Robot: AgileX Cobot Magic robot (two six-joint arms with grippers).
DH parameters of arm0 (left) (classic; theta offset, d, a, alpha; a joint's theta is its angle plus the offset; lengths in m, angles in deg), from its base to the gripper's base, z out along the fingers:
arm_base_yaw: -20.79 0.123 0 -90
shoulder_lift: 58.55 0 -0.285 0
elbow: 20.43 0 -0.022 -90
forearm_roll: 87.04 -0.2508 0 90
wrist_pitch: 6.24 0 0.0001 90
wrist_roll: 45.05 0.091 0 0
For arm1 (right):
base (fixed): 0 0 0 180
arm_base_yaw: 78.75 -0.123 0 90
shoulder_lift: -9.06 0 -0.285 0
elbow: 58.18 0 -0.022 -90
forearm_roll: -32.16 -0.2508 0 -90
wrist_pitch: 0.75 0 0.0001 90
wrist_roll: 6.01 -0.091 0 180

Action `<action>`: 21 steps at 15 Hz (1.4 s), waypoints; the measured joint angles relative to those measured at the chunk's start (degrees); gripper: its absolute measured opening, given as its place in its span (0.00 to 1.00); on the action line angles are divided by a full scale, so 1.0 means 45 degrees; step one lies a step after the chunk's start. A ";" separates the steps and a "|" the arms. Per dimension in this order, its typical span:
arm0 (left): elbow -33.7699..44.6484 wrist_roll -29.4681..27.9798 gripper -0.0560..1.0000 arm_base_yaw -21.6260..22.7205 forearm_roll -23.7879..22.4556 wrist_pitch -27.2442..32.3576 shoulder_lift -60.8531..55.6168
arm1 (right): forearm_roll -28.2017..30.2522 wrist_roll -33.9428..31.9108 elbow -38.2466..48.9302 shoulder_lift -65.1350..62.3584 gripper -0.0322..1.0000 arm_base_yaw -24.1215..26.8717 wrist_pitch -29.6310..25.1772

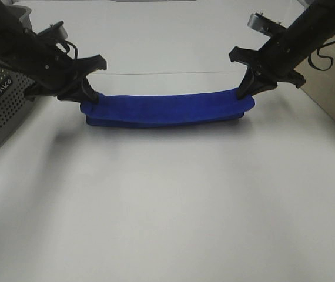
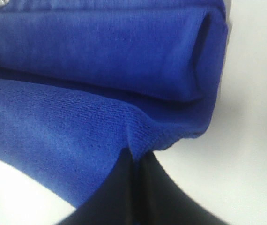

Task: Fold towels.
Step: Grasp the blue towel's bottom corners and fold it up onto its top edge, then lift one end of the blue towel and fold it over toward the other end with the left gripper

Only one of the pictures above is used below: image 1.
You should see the grey perforated plastic basket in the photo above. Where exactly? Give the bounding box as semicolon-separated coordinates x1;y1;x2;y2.
0;5;42;167

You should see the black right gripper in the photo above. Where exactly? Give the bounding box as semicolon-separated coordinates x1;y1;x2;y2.
229;33;306;99

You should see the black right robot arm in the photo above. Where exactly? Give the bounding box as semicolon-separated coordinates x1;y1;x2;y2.
229;1;335;99

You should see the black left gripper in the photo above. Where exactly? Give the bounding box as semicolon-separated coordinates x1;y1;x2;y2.
24;40;107;103

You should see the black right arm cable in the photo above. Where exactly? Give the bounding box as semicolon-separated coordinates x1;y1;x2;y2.
307;23;335;72

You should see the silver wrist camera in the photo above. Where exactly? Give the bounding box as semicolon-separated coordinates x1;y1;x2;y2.
247;13;286;38
38;21;68;41

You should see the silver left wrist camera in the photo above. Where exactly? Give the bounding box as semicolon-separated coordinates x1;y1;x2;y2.
38;21;68;41

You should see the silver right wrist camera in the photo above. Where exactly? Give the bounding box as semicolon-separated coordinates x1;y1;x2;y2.
247;13;286;38

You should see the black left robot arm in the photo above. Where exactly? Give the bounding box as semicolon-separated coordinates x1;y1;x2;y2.
0;1;107;103

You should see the blue microfibre towel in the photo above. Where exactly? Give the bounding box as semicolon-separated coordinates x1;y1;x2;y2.
80;89;255;129

